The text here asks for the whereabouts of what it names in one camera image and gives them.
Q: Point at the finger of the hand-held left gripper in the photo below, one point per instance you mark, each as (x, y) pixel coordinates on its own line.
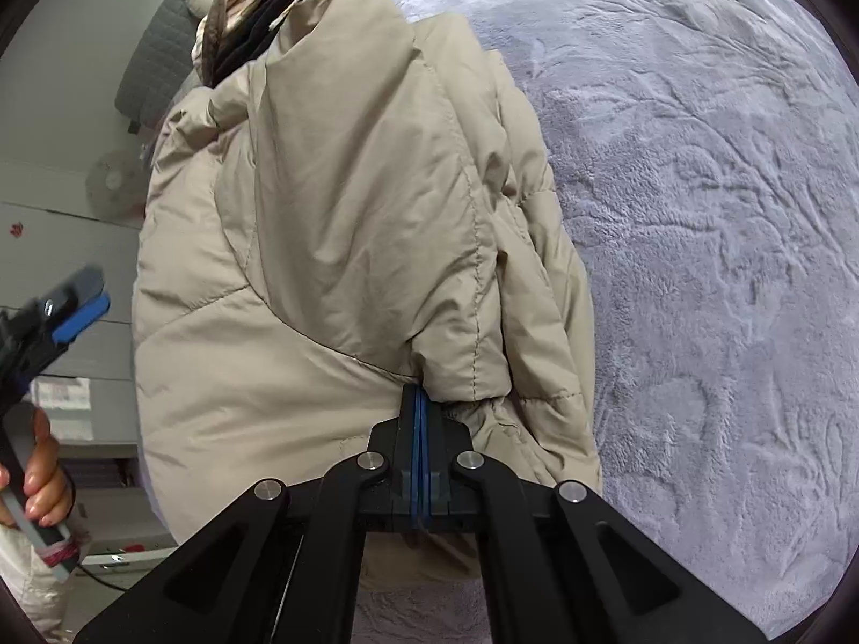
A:
(84, 280)
(80, 318)

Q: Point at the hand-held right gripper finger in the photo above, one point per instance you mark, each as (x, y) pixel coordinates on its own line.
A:
(415, 429)
(425, 429)

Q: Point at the beige puffer jacket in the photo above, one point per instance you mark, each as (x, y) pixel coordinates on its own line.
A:
(349, 235)

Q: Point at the person's left hand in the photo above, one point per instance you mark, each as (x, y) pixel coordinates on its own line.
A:
(41, 476)

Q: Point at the white drawer cabinet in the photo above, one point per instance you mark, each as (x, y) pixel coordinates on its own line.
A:
(60, 268)

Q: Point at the white electric fan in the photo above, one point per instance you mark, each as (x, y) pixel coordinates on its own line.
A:
(111, 184)

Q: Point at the person's white clothing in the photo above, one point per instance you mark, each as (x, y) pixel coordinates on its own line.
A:
(30, 583)

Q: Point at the grey quilted headboard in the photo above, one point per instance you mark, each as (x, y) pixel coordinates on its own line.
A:
(154, 60)

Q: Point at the lavender fleece blanket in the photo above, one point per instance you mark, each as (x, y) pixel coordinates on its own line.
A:
(704, 248)

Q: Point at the black knitted garment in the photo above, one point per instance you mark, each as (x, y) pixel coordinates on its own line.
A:
(268, 0)

